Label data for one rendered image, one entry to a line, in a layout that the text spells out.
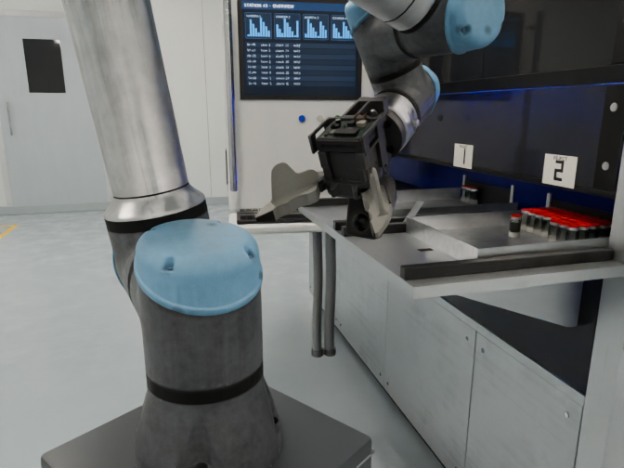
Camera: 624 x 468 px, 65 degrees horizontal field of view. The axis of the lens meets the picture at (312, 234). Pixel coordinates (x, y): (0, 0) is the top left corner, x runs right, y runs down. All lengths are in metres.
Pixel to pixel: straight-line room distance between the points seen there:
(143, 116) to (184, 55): 5.66
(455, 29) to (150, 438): 0.51
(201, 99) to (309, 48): 4.56
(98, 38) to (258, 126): 1.15
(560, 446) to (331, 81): 1.20
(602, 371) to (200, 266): 0.82
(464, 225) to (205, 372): 0.79
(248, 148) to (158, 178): 1.12
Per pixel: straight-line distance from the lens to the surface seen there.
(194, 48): 6.22
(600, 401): 1.10
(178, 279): 0.44
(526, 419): 1.29
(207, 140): 6.20
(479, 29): 0.59
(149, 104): 0.56
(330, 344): 2.00
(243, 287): 0.45
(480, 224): 1.16
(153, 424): 0.52
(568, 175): 1.07
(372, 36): 0.68
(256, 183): 1.68
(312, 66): 1.68
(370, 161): 0.57
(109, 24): 0.56
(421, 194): 1.46
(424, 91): 0.73
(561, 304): 1.05
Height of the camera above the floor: 1.13
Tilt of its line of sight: 14 degrees down
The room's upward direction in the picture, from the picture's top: straight up
